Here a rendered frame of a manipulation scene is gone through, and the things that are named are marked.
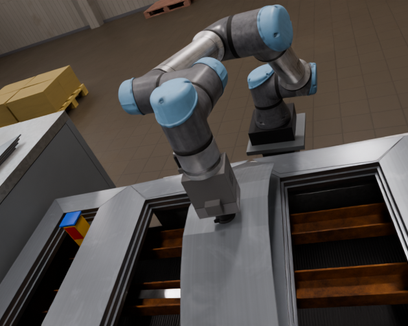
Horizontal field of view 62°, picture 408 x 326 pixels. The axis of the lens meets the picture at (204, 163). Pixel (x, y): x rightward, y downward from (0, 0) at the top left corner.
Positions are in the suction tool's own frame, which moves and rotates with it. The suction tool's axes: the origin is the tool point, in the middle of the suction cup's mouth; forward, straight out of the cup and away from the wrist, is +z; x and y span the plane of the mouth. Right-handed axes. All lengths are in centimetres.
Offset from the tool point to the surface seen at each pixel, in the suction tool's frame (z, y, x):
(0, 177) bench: -3, -84, 34
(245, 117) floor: 103, -23, 212
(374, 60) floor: 103, 94, 255
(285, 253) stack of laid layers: 17.3, 9.2, 2.2
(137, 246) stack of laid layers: 18.8, -34.3, 12.5
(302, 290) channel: 33.8, 10.3, 2.3
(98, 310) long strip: 15.5, -37.7, -8.7
